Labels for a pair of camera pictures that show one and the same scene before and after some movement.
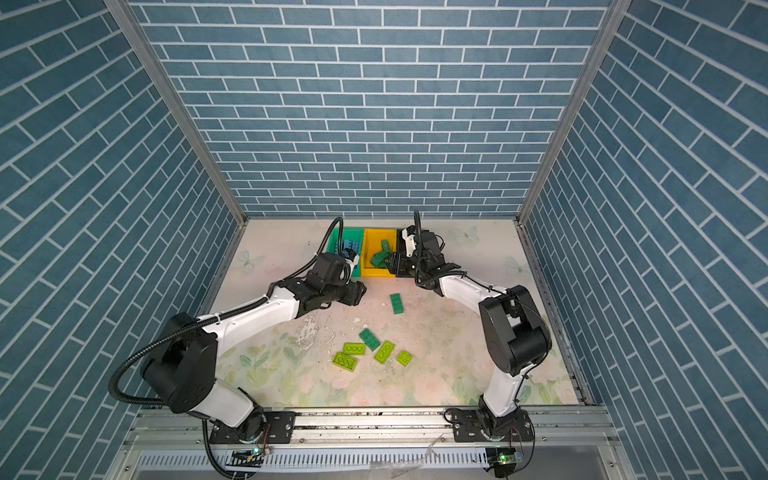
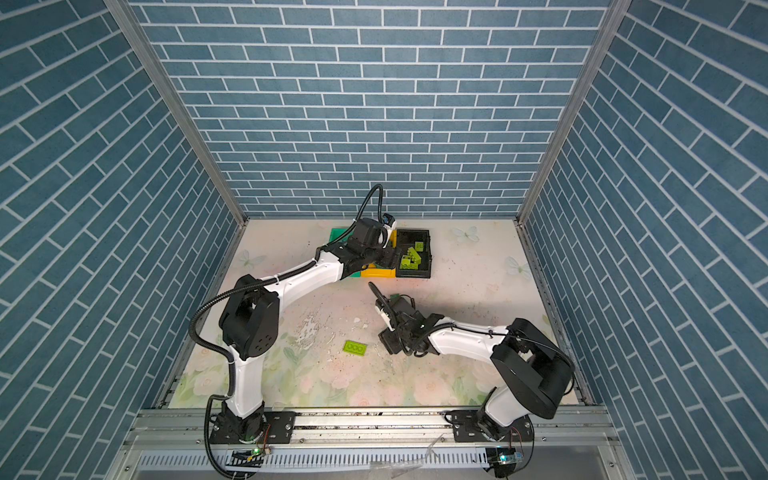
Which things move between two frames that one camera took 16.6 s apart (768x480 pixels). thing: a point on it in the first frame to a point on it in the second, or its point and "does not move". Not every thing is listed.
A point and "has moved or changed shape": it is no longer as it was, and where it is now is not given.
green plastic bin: (352, 238) does not move
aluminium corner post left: (178, 105) does not move
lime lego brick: (344, 361) has moved or changed shape
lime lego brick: (354, 348) does not move
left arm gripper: (355, 293) to (388, 257)
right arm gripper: (398, 266) to (385, 337)
